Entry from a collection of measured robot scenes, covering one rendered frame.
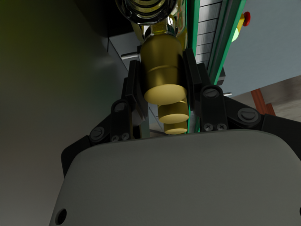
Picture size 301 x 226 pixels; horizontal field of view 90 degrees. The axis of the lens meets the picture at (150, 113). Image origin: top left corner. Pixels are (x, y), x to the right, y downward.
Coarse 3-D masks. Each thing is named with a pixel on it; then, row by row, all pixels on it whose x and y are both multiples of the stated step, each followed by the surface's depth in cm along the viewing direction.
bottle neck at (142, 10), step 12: (120, 0) 7; (132, 0) 8; (144, 0) 8; (156, 0) 8; (168, 0) 7; (132, 12) 7; (144, 12) 8; (156, 12) 8; (168, 12) 7; (144, 24) 8
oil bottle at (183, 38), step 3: (186, 30) 18; (183, 33) 17; (186, 33) 17; (180, 36) 17; (183, 36) 17; (186, 36) 17; (180, 39) 17; (183, 39) 17; (186, 39) 17; (180, 42) 17; (183, 42) 17; (186, 42) 17; (183, 45) 17; (186, 45) 18; (183, 48) 17; (186, 48) 18
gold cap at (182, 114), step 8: (168, 104) 16; (176, 104) 15; (184, 104) 16; (160, 112) 16; (168, 112) 15; (176, 112) 15; (184, 112) 15; (160, 120) 17; (168, 120) 17; (176, 120) 17; (184, 120) 17
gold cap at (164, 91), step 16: (144, 48) 12; (160, 48) 11; (176, 48) 11; (144, 64) 11; (160, 64) 10; (176, 64) 11; (144, 80) 11; (160, 80) 10; (176, 80) 10; (144, 96) 11; (160, 96) 11; (176, 96) 12
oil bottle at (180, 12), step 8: (184, 0) 13; (176, 8) 12; (184, 8) 13; (168, 16) 13; (176, 16) 13; (184, 16) 14; (136, 24) 14; (176, 24) 14; (184, 24) 14; (136, 32) 15; (176, 32) 15
